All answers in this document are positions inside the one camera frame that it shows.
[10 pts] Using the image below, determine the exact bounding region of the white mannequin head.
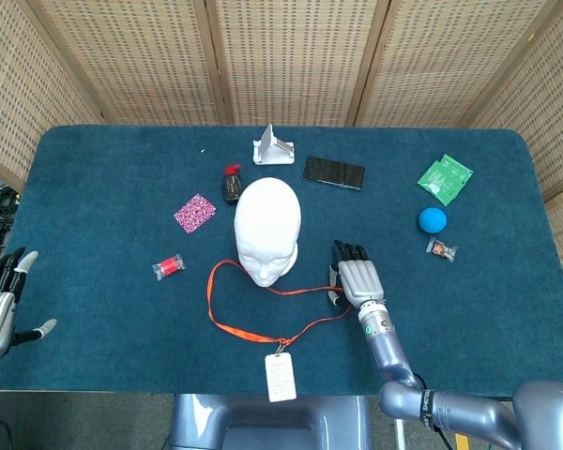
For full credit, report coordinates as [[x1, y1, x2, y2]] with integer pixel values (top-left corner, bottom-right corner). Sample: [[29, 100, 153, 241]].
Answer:
[[233, 176, 303, 288]]

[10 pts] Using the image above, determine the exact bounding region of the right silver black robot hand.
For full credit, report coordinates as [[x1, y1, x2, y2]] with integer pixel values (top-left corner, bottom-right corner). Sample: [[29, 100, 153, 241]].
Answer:
[[327, 239, 387, 310]]

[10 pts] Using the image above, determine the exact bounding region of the blue-grey robot torso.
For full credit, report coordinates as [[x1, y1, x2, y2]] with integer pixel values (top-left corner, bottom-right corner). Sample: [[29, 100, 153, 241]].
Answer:
[[168, 393, 372, 450]]

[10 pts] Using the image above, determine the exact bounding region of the black smartphone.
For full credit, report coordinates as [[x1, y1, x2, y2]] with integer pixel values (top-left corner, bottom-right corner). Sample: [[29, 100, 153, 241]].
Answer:
[[301, 156, 367, 192]]

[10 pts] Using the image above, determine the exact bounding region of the black floor cable bundle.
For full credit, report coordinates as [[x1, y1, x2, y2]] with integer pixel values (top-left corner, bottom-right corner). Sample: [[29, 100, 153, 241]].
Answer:
[[0, 182, 23, 257]]

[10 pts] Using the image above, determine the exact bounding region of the blue foam ball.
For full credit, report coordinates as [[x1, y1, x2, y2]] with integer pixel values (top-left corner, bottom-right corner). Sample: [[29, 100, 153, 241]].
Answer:
[[418, 206, 449, 234]]

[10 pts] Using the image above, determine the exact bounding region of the orange snack in clear wrapper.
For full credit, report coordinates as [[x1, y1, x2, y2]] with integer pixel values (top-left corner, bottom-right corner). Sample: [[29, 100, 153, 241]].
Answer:
[[425, 236, 459, 263]]

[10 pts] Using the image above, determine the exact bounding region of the pink patterned packet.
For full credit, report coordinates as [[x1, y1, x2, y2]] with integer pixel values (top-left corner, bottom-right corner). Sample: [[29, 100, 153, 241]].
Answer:
[[173, 193, 217, 234]]

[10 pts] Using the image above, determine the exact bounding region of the white badge card holder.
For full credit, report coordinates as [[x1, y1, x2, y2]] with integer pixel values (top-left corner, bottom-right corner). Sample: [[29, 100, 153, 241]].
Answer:
[[264, 344, 297, 403]]

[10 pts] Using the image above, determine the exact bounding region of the white phone stand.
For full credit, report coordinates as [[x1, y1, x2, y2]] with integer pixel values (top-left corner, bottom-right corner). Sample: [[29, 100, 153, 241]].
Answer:
[[251, 123, 296, 166]]

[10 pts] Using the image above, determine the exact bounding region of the orange lanyard with badge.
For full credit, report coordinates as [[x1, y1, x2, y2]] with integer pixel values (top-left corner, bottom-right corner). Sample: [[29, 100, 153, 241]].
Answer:
[[206, 260, 356, 346]]

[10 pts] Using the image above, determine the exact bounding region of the green foil packet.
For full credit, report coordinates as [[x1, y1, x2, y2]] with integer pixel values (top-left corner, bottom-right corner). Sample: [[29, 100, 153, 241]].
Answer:
[[416, 153, 475, 207]]

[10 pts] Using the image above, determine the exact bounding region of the blue felt table cover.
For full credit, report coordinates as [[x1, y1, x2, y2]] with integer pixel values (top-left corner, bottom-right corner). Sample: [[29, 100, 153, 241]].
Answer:
[[0, 124, 563, 398]]

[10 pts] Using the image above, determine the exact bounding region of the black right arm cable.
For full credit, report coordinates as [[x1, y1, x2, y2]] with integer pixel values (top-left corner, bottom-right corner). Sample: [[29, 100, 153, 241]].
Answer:
[[415, 372, 454, 450]]

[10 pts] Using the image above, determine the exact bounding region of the woven bamboo screen panel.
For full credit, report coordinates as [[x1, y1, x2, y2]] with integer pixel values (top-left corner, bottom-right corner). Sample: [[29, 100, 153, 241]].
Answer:
[[27, 0, 231, 127], [351, 0, 563, 128], [0, 0, 99, 188], [201, 0, 395, 127]]

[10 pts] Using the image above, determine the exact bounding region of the red candy in clear wrapper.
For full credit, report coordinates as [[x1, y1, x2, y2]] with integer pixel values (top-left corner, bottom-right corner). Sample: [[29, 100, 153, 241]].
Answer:
[[151, 253, 187, 282]]

